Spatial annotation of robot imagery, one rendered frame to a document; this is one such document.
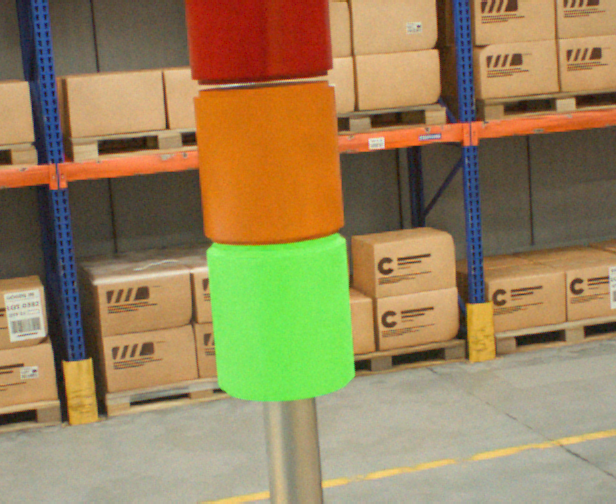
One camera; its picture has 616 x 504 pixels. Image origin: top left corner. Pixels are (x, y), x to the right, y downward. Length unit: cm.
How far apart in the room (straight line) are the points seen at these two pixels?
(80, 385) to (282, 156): 778
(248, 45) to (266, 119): 3
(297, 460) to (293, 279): 7
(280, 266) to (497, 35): 849
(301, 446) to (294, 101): 13
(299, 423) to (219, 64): 13
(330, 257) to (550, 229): 1019
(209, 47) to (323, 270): 9
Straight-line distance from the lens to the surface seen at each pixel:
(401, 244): 873
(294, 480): 48
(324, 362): 46
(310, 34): 45
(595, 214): 1082
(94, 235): 952
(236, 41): 44
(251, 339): 45
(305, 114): 44
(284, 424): 48
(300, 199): 44
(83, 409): 825
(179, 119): 823
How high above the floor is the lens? 229
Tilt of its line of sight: 10 degrees down
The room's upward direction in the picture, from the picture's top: 4 degrees counter-clockwise
